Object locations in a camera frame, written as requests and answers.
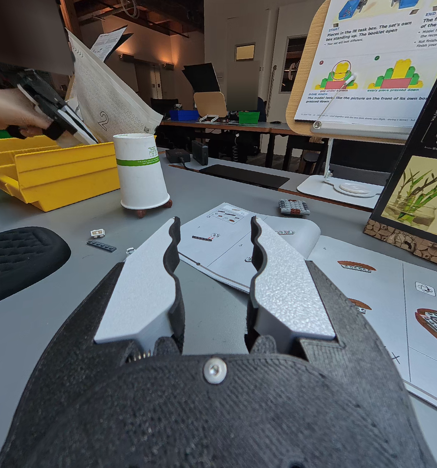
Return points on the small black box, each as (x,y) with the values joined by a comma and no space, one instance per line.
(175,155)

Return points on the small wooden board stand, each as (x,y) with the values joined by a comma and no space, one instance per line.
(210,104)

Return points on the lego instruction booklet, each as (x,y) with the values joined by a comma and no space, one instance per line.
(368,310)

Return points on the black bamboo lego set box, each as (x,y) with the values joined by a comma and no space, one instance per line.
(419,193)

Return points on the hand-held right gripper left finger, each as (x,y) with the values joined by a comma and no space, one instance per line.
(141,289)

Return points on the small white lego piece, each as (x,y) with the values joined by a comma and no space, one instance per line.
(98,232)

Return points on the blue plastic bin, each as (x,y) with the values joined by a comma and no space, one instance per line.
(183,115)

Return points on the black power adapter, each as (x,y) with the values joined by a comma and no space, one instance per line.
(200,153)

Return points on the white paper cup green band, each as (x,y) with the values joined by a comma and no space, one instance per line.
(141,179)

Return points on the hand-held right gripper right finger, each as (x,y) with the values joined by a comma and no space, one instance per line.
(291,292)

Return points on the yellow plastic bin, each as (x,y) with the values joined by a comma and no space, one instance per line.
(57,175)

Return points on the small green plastic bin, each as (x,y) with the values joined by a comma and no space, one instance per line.
(248,117)

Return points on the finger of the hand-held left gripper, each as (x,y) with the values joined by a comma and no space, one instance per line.
(66,140)
(79,124)

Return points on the grey and brown lego assembly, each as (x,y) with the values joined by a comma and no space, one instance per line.
(294,207)

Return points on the wooden board with instruction sheet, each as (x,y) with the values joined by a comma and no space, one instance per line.
(368,73)

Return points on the white printed paper sheet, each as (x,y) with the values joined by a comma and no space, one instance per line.
(107,42)

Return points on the white numbered paper bag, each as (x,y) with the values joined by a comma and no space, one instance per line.
(112,95)

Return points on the black mesh wrist rest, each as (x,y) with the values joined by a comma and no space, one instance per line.
(17,259)

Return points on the white board stand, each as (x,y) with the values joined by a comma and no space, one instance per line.
(320,186)

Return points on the person's left hand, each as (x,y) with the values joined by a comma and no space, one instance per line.
(10,109)

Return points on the dark grey lego plate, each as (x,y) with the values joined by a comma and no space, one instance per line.
(101,246)

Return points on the black desk mat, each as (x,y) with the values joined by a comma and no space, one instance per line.
(245,176)

